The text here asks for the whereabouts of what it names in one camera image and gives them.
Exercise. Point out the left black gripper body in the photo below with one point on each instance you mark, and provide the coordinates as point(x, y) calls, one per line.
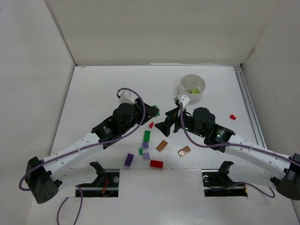
point(145, 110)

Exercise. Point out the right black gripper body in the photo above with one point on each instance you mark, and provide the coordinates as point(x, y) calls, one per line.
point(176, 122)

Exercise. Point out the dark green square lego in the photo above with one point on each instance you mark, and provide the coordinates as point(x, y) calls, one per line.
point(157, 111)

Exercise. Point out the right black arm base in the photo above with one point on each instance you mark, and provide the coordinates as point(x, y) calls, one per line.
point(216, 183)

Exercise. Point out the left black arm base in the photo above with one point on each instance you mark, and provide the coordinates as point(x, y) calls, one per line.
point(105, 185)

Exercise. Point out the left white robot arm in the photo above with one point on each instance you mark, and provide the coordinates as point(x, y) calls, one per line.
point(46, 177)

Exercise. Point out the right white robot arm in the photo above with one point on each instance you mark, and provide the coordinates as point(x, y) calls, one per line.
point(279, 171)

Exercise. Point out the light purple lego brick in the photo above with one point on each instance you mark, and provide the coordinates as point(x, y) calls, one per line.
point(145, 145)

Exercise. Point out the brown orange lego plate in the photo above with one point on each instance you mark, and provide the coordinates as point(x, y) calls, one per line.
point(182, 152)

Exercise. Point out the pale lavender lego brick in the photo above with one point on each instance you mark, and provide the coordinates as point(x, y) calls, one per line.
point(146, 156)

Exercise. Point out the white round divided container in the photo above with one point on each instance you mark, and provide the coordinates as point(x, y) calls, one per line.
point(194, 82)

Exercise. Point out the red rectangular lego brick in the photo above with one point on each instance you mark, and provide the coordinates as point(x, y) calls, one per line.
point(156, 164)

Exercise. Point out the dark purple lego brick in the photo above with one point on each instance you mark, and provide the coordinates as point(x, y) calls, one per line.
point(129, 160)

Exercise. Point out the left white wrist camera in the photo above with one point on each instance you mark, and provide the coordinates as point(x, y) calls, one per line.
point(125, 97)

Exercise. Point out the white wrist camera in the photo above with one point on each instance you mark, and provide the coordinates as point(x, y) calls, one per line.
point(182, 100)
point(125, 97)

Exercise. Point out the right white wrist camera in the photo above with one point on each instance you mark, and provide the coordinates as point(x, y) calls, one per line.
point(182, 100)

